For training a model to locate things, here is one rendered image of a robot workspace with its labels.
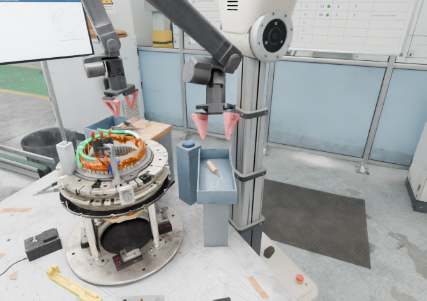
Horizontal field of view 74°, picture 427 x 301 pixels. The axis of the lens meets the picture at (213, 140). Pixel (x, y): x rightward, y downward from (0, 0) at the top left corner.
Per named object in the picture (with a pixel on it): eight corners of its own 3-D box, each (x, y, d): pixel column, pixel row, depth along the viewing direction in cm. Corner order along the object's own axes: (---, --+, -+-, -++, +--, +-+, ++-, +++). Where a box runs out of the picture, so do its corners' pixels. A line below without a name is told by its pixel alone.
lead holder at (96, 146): (92, 152, 69) (89, 140, 67) (103, 145, 72) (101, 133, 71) (105, 155, 67) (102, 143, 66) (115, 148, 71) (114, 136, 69)
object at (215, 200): (233, 265, 88) (236, 190, 76) (199, 265, 88) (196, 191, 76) (227, 212, 111) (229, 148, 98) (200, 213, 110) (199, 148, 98)
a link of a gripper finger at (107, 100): (105, 118, 103) (100, 94, 99) (119, 111, 109) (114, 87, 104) (120, 120, 100) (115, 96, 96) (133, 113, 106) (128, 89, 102)
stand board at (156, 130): (102, 139, 110) (101, 133, 109) (134, 122, 125) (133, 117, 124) (143, 149, 102) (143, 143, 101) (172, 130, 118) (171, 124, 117)
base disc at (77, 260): (37, 261, 88) (36, 260, 88) (117, 192, 121) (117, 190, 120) (144, 303, 76) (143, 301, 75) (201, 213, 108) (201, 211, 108)
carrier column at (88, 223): (91, 261, 87) (77, 207, 78) (97, 255, 89) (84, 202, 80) (98, 263, 86) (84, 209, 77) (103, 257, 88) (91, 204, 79)
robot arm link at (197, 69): (243, 57, 75) (227, 42, 80) (210, 48, 68) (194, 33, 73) (223, 94, 81) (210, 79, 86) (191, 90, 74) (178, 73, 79)
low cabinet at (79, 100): (150, 133, 365) (139, 35, 312) (122, 152, 319) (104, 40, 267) (89, 122, 400) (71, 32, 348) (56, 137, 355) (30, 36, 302)
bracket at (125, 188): (119, 201, 74) (117, 185, 72) (133, 197, 76) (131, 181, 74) (121, 206, 73) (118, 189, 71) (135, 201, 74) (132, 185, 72)
